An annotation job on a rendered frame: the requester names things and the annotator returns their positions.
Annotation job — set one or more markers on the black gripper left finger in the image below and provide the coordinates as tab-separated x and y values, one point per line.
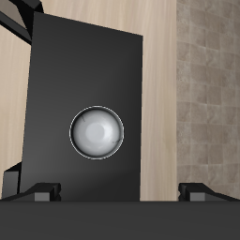
43	190

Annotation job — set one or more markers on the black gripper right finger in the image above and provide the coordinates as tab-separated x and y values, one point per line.
194	190

